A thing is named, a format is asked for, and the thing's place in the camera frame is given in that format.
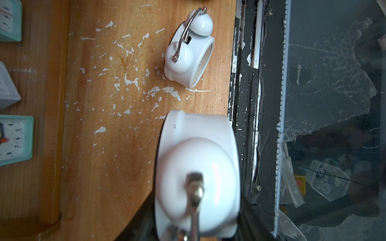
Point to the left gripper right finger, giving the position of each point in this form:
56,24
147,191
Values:
250,227

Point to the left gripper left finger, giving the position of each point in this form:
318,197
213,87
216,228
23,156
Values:
142,226

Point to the white twin-bell clock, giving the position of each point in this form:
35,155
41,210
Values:
197,184
190,49

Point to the teal square alarm clock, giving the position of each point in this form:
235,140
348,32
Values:
11,21
16,138

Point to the lilac square alarm clock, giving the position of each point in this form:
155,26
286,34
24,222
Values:
9,92

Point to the wooden two-tier shelf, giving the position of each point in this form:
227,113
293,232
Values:
34,39

